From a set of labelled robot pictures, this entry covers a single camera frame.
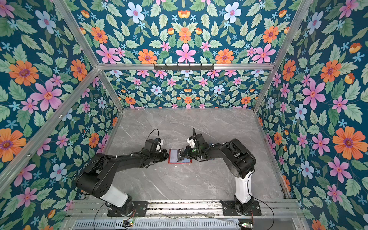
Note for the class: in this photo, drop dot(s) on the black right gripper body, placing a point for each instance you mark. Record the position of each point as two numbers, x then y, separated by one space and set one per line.
189 152

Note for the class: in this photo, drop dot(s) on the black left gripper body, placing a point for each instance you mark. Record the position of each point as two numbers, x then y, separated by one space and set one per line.
159 156

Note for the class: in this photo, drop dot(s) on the red leather card holder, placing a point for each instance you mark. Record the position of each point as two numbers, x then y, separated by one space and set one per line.
184 160

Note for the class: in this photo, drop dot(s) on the black VIP card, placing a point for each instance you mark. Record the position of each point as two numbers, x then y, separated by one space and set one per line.
175 156

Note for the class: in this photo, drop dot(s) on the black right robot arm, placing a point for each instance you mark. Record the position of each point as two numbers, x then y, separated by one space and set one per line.
238 159

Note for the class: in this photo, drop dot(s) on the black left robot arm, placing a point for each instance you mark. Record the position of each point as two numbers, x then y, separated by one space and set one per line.
97 177

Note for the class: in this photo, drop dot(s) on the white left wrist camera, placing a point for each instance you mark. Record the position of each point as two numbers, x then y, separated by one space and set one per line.
153 145

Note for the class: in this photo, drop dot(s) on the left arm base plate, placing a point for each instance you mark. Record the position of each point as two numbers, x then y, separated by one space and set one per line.
130 209

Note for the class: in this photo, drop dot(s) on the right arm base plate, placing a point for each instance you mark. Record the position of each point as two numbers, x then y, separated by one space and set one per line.
235 208

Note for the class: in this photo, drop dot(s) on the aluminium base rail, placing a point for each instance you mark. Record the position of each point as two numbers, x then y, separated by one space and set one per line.
269 208

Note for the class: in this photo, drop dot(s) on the aluminium frame left beam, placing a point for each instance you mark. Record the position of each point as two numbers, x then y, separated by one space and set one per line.
11 171

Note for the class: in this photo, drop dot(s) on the aluminium frame beam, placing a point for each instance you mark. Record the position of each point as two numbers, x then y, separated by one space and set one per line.
137 67
11 171

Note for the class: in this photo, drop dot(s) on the aluminium frame back beam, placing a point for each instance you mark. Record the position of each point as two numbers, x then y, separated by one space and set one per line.
137 67

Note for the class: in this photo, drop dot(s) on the aluminium frame right post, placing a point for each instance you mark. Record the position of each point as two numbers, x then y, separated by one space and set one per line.
301 12

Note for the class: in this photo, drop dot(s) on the aluminium frame corner post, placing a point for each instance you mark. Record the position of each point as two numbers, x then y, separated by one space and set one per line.
73 26

